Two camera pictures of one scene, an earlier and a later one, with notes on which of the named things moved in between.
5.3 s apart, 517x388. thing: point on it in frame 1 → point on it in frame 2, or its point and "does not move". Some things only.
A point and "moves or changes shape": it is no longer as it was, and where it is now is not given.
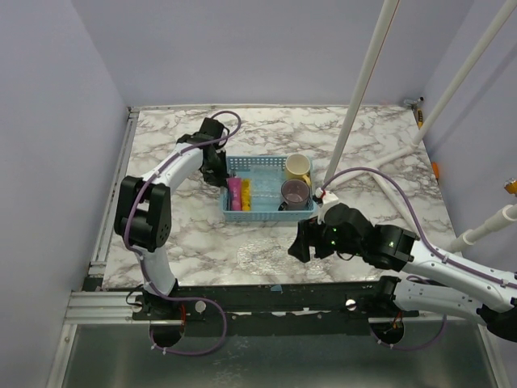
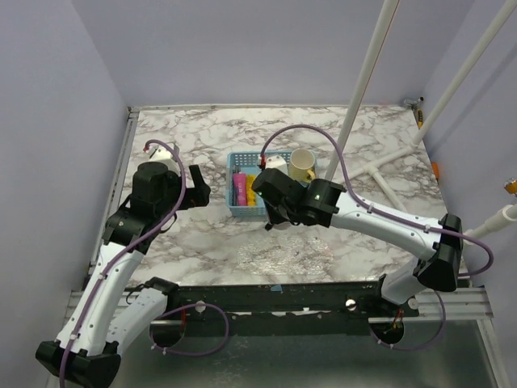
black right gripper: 313,241 → 276,208
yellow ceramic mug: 296,167 moves or changes shape
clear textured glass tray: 270,255 does not move
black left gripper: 214,167 → 198,187
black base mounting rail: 273,309 does not move
